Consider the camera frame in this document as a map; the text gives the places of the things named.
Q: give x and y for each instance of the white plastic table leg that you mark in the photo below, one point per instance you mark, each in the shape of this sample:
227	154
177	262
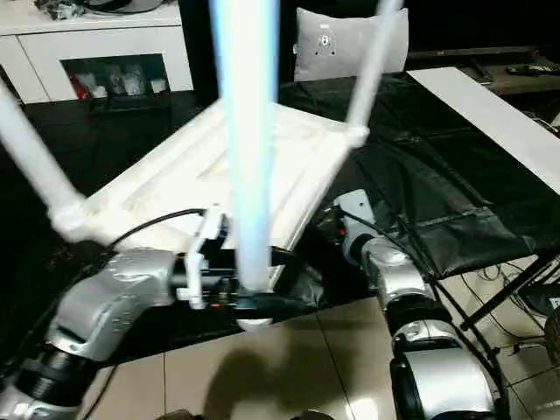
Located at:
30	144
249	153
372	79

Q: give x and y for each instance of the black work mat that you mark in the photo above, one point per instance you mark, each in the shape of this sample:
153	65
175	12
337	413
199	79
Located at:
437	144

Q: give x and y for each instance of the black tripod leg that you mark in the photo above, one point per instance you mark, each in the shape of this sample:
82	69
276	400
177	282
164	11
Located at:
503	293

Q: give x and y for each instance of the white flat board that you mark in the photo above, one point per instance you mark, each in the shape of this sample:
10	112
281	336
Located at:
481	114

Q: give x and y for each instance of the grey cushion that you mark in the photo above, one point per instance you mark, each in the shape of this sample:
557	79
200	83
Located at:
332	30

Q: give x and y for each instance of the black box with yellow label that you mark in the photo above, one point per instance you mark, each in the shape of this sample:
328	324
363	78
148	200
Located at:
199	44

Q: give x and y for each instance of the white cabinet with glass doors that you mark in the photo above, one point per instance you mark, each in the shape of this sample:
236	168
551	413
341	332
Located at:
87	39

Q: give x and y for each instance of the grey rounded device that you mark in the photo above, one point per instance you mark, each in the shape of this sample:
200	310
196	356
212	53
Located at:
127	5

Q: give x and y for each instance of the dark tangled small object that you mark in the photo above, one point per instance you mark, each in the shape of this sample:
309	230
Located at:
67	11

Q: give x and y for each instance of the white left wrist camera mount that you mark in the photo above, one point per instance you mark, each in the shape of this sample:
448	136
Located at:
194	271

